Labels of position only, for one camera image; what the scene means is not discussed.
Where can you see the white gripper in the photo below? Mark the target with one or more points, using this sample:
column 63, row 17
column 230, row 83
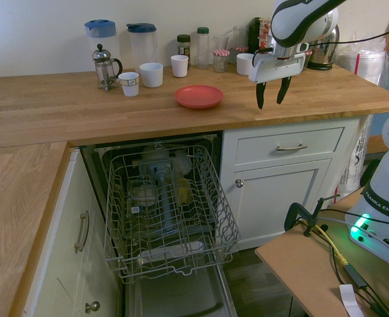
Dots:
column 273, row 67

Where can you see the red plastic plate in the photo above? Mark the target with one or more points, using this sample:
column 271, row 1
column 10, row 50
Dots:
column 199, row 96

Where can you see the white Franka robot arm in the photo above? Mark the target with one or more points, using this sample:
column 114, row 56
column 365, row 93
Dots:
column 290, row 20

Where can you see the steel dishwasher door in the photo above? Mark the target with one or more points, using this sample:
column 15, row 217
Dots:
column 181, row 290

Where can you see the small white cup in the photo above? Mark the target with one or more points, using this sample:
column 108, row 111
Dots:
column 179, row 67
column 243, row 66

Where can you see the jar with red checked lid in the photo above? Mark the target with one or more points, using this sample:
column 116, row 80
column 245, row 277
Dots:
column 308, row 61
column 221, row 61
column 238, row 51

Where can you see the red printed carton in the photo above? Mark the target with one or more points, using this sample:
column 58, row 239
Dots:
column 265, row 33

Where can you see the black kitchen appliance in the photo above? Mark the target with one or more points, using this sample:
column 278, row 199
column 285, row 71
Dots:
column 253, row 33

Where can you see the tall clear glass jar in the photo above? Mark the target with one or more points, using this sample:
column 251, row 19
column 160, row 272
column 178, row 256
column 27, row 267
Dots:
column 240, row 36

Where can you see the stainless steel kettle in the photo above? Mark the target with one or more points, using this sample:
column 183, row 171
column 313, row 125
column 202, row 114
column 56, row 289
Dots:
column 324, row 53

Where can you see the cream cabinet drawer front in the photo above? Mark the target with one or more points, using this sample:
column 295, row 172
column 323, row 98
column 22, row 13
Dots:
column 319, row 142

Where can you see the clear drinking glass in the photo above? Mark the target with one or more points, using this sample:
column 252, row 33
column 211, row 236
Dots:
column 220, row 43

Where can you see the clear bottle with green lid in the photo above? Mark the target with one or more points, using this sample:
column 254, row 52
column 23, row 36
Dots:
column 202, row 49

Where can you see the red straw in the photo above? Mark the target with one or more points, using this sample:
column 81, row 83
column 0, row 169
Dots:
column 357, row 64

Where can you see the round metal door knob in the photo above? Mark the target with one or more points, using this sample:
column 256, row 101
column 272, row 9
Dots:
column 239, row 183

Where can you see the glass jar with dark lid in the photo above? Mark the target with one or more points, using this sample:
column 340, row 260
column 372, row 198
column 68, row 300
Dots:
column 183, row 46

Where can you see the printed white plastic sack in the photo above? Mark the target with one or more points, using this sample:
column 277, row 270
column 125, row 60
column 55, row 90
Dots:
column 356, row 158

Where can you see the cream cabinet door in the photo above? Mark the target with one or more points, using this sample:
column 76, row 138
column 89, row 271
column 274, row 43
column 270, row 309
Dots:
column 280, row 204

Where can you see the wide white cup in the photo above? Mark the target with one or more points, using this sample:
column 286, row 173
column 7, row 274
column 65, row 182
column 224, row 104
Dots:
column 151, row 77

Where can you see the black C clamp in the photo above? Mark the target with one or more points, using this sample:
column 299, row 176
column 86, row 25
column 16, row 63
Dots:
column 291, row 214

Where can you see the pitcher with dark blue lid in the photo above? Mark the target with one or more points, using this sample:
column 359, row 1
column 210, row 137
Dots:
column 142, row 43

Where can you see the white cup with patterned rim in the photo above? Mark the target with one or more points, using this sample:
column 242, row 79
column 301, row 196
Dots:
column 129, row 86

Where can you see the clear glass food container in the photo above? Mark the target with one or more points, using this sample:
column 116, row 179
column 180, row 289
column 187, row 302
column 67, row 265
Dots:
column 141, row 195

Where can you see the glass French press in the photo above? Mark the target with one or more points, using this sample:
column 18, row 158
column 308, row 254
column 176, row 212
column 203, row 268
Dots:
column 104, row 71

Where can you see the brown fibreboard mounting board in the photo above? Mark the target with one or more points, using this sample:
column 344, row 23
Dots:
column 300, row 264

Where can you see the pitcher with light blue lid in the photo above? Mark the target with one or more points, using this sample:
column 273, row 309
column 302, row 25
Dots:
column 101, row 31

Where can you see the white paper label strip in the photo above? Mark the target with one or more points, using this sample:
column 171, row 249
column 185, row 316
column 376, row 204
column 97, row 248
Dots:
column 349, row 298

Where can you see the round metal cabinet knob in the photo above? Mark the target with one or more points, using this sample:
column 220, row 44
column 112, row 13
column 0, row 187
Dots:
column 92, row 307

